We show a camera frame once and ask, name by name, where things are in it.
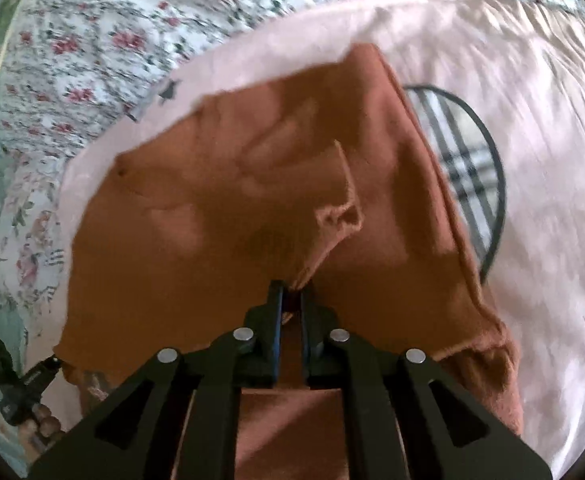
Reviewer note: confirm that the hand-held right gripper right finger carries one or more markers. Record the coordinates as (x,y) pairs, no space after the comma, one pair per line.
(306,332)

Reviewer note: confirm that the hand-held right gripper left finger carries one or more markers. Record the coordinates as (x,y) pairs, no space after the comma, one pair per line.
(274,330)

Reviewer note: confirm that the rust brown knit garment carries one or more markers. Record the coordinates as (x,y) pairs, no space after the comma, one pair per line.
(232,200)

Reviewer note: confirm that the person's left hand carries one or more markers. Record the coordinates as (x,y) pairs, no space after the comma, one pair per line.
(45,422)

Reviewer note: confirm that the pale floral pillow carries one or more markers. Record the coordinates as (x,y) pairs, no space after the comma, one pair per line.
(27,240)

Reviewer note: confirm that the pink sheet with plaid hearts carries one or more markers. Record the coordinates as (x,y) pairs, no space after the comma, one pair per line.
(547,170)

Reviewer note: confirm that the white floral quilt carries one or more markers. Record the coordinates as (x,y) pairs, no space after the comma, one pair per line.
(112,25)

